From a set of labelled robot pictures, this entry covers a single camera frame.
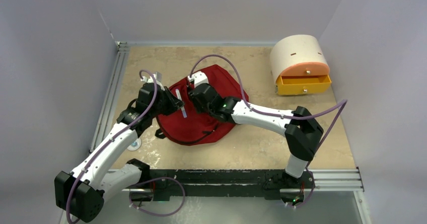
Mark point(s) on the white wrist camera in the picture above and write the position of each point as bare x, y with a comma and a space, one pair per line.
156, 77
197, 79

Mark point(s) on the red student backpack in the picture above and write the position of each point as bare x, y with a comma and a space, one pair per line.
192, 128

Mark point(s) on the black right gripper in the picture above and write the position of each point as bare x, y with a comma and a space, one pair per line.
197, 104

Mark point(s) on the cream rounded drawer cabinet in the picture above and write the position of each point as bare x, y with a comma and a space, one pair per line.
295, 49

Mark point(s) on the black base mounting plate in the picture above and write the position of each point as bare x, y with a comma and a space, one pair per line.
271, 184

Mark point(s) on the white blue oval case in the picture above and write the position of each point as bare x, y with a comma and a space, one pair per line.
135, 145

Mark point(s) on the orange upper drawer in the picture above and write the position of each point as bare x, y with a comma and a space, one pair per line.
303, 69

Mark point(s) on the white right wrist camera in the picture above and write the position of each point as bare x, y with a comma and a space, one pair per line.
197, 79

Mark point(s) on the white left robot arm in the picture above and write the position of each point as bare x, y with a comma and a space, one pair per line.
82, 192

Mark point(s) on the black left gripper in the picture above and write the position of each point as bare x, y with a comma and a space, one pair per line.
174, 103

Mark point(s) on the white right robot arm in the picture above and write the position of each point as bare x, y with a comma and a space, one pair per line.
301, 131

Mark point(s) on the aluminium frame rails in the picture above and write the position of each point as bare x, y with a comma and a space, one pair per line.
245, 147

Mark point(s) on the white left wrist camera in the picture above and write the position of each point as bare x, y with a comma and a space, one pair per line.
156, 77

